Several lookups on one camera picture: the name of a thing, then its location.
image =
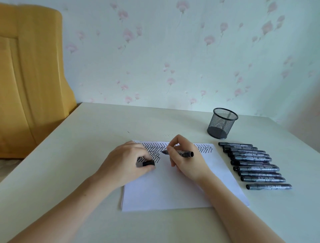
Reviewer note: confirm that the person's left hand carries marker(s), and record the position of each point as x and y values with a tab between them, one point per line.
122	162

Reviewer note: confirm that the person's right hand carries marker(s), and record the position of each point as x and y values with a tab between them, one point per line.
190	162

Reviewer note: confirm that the person's right thumb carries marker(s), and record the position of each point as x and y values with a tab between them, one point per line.
173	160

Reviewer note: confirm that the person's left thumb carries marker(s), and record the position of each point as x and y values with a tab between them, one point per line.
148	169

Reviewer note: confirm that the black marker cap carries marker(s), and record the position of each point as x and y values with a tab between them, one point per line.
149	163

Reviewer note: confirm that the black marker pen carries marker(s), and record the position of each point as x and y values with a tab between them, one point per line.
187	153

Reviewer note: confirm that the person's left forearm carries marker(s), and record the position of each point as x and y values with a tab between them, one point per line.
65	212

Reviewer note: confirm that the person's right forearm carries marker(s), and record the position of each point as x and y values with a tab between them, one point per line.
235	212

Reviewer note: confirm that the white paper sheet with zigzags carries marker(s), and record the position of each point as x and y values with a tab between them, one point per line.
162	190

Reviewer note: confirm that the black mesh pen holder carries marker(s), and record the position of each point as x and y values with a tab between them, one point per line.
221	125

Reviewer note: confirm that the row of black markers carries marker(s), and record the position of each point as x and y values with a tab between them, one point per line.
255	167

